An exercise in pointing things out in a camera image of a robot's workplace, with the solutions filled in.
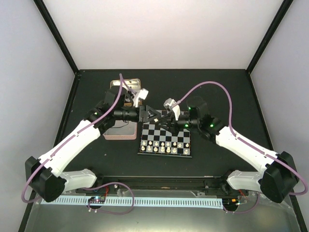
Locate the black and grey chessboard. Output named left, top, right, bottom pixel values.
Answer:
left=138, top=121, right=192, bottom=158

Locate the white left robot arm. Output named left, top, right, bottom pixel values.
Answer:
left=25, top=86, right=159, bottom=202

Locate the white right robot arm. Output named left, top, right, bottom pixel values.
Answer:
left=155, top=97, right=299, bottom=203

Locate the left controller circuit board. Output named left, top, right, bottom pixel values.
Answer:
left=88, top=196, right=105, bottom=204

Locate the controller circuit board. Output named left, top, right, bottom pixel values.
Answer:
left=222, top=198, right=248, bottom=207
left=88, top=196, right=105, bottom=204

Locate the right controller circuit board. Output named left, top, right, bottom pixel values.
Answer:
left=222, top=198, right=248, bottom=207

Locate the pink metal tin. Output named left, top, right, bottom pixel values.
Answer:
left=103, top=120, right=138, bottom=140

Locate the gold metal tin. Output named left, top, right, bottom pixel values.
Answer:
left=123, top=78, right=141, bottom=106

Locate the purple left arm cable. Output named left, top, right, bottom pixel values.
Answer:
left=21, top=73, right=135, bottom=215

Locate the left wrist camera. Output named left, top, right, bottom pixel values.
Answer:
left=133, top=88, right=149, bottom=107

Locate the black mounting rail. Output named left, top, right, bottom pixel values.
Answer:
left=74, top=177, right=230, bottom=194

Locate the light blue slotted cable duct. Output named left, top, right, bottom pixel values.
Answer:
left=41, top=195, right=223, bottom=209

